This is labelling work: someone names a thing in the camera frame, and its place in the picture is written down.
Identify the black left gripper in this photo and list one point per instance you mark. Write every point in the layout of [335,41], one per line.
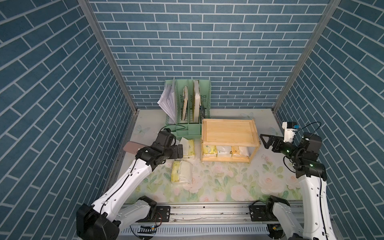
[175,153]

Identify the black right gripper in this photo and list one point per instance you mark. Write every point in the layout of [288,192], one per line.
[278,141]

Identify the yellow green tissue pack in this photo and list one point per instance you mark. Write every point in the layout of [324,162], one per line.
[188,148]

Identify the white tissue pack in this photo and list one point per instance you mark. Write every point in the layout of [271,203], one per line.
[224,151]

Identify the wooden two-tier shelf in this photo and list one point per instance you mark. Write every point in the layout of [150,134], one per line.
[222,132]

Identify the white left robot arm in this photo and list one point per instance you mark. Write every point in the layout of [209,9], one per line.
[120,189]

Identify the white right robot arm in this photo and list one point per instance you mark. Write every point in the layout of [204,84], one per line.
[312,178]

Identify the orange lower tissue pack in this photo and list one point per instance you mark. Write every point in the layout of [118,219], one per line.
[240,152]

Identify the floral table mat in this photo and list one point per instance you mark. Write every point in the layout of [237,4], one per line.
[267,174]

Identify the pink phone-like object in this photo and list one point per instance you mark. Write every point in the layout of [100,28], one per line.
[132,147]

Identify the white paper stack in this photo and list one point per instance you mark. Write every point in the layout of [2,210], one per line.
[167,102]

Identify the brown edged book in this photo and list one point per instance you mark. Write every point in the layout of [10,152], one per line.
[185,104]

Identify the green plastic file organizer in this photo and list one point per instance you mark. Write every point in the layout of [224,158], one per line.
[189,129]

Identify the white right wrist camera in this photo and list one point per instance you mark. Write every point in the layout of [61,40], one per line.
[290,130]

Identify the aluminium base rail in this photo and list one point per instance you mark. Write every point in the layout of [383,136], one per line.
[222,212]

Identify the aluminium right corner post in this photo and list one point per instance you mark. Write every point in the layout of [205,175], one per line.
[318,30]

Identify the aluminium corner post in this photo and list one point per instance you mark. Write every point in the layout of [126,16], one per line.
[318,30]
[93,22]

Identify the aluminium left corner post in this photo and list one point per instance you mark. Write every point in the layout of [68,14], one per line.
[93,22]

